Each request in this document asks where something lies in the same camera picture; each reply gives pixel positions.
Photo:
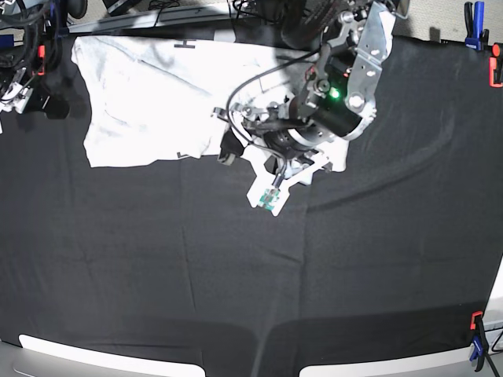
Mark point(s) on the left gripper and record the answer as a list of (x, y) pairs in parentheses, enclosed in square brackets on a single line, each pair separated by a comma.
[(293, 143)]

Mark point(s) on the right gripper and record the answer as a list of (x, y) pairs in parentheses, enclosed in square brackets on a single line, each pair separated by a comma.
[(22, 93)]

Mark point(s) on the white Hugging Face t-shirt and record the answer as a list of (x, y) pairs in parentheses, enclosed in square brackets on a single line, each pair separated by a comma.
[(152, 99)]

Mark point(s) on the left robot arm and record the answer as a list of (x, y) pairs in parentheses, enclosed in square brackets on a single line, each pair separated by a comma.
[(349, 40)]

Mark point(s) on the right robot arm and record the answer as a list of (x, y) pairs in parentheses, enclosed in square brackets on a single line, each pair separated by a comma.
[(26, 63)]

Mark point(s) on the red black clamp far-left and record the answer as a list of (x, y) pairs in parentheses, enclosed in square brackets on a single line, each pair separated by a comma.
[(40, 60)]

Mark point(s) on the blue clamp far-left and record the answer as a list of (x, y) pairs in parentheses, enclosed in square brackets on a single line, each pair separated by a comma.
[(56, 18)]

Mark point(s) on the black table cloth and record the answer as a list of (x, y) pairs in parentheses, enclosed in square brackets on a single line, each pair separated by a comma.
[(169, 262)]

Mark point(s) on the blue clamp far-right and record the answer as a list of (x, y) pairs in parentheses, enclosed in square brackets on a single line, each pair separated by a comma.
[(477, 36)]

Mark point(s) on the red black clamp far-right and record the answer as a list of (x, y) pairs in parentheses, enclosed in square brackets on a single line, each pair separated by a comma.
[(495, 66)]

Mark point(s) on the red blue clamp near-right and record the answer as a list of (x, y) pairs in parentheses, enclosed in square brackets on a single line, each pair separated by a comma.
[(479, 341)]

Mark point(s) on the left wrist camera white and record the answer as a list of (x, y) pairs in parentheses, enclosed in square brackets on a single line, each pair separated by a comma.
[(268, 198)]

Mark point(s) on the aluminium frame rail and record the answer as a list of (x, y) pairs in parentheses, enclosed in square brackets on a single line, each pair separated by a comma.
[(158, 18)]

